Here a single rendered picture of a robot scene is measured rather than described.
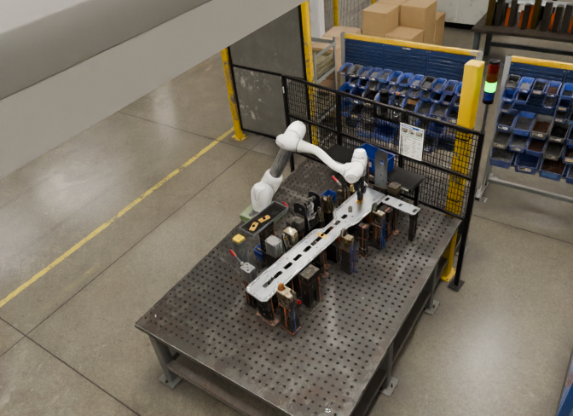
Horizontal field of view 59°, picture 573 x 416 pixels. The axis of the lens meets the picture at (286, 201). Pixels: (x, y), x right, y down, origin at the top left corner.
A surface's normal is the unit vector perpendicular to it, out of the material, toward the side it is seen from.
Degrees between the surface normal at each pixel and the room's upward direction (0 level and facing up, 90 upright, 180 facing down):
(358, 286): 0
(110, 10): 90
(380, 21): 90
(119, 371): 0
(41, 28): 90
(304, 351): 0
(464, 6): 90
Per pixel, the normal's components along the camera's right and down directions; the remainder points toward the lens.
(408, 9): -0.61, 0.53
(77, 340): -0.09, -0.78
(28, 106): 0.83, 0.28
